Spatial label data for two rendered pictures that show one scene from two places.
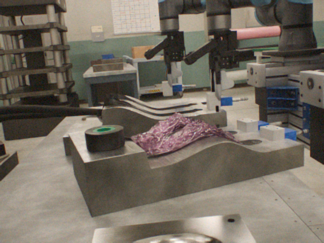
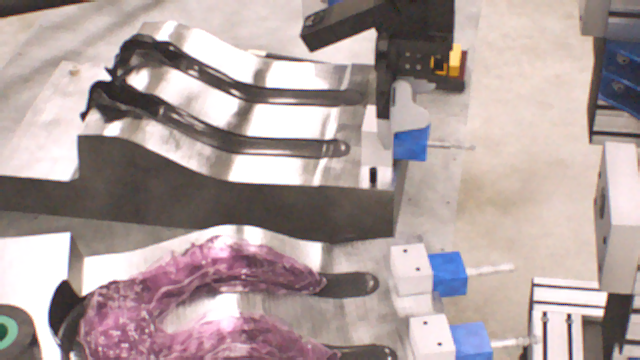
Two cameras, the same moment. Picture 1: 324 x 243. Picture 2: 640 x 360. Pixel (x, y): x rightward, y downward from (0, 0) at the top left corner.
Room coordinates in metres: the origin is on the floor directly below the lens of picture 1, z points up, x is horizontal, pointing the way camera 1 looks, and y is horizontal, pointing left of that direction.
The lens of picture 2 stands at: (0.11, -0.34, 1.67)
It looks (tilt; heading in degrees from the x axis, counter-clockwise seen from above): 38 degrees down; 13
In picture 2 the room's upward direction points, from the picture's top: 2 degrees counter-clockwise
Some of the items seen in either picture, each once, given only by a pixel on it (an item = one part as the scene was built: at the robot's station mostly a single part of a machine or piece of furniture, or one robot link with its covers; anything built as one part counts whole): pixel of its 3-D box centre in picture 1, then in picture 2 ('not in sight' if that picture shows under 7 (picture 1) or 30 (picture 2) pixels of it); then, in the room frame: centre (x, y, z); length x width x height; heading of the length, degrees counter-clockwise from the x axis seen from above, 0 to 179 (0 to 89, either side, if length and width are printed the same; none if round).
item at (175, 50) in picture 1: (173, 47); not in sight; (1.41, -0.07, 1.09); 0.09 x 0.08 x 0.12; 93
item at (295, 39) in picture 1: (297, 36); not in sight; (1.49, -0.59, 1.09); 0.15 x 0.15 x 0.10
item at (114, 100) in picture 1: (148, 103); (217, 96); (1.17, 0.04, 0.92); 0.35 x 0.16 x 0.09; 93
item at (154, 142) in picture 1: (181, 131); (204, 307); (0.83, -0.05, 0.90); 0.26 x 0.18 x 0.08; 110
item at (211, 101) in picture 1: (227, 100); (419, 141); (1.13, -0.22, 0.91); 0.13 x 0.05 x 0.05; 93
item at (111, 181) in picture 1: (182, 149); (205, 342); (0.82, -0.04, 0.86); 0.50 x 0.26 x 0.11; 110
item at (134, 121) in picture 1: (144, 117); (210, 122); (1.18, 0.06, 0.87); 0.50 x 0.26 x 0.14; 93
